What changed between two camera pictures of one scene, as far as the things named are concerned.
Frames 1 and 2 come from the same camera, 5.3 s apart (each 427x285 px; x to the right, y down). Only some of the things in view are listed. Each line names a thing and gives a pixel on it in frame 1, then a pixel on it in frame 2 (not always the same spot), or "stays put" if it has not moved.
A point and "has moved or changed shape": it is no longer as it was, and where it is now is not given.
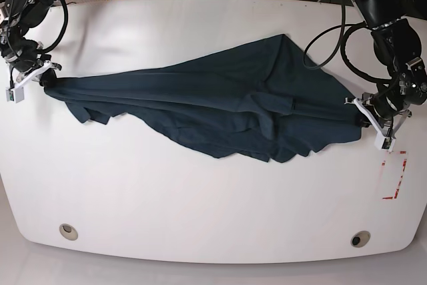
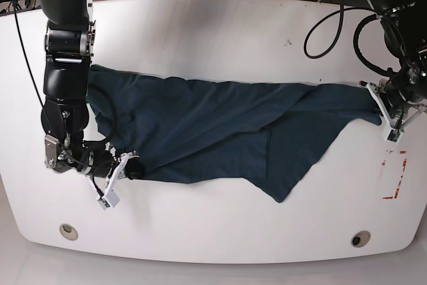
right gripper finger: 404,115 → 419,107
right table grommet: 360,239 stays put
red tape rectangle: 399,179 stays put
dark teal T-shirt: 255,100 has moved or changed shape
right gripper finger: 379,131 → 373,89
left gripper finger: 48,64 → 125,156
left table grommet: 68,231 stays put
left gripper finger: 45,77 → 124,159
